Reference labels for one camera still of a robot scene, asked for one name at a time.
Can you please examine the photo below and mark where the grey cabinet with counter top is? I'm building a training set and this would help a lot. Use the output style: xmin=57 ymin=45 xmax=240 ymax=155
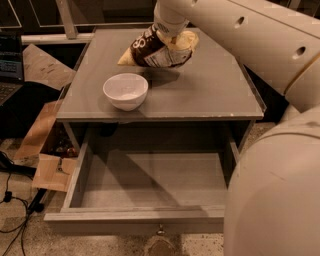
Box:
xmin=57 ymin=29 xmax=264 ymax=152

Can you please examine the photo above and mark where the brown chip bag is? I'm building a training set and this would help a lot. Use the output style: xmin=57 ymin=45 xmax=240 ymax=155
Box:
xmin=118 ymin=25 xmax=196 ymax=68

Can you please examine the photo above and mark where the white ceramic bowl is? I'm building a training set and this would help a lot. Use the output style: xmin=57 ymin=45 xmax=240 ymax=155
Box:
xmin=103 ymin=73 xmax=149 ymax=111

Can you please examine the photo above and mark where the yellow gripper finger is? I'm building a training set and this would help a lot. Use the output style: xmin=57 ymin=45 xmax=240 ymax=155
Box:
xmin=166 ymin=31 xmax=199 ymax=51

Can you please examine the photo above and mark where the brown paper sheet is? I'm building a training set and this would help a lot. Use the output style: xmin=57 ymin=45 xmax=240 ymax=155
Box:
xmin=23 ymin=44 xmax=76 ymax=90

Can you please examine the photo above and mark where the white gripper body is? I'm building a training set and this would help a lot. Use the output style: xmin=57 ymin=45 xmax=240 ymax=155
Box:
xmin=154 ymin=1 xmax=189 ymax=37

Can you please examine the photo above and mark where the black cable on floor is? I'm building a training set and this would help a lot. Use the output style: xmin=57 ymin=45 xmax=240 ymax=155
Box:
xmin=0 ymin=150 xmax=46 ymax=256

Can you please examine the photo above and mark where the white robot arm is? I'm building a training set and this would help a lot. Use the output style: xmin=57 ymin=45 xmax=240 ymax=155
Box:
xmin=155 ymin=0 xmax=320 ymax=256

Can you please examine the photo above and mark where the metal drawer knob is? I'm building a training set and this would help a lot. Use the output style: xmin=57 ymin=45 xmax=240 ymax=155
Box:
xmin=156 ymin=224 xmax=166 ymax=236

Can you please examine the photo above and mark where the open cardboard box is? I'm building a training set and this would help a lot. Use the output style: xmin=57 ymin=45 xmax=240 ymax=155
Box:
xmin=14 ymin=100 xmax=77 ymax=192

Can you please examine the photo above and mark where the grey open top drawer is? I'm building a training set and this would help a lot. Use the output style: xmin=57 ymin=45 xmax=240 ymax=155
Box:
xmin=45 ymin=127 xmax=238 ymax=235

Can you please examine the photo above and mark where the open laptop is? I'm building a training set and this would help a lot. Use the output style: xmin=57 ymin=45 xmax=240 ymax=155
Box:
xmin=0 ymin=32 xmax=24 ymax=105

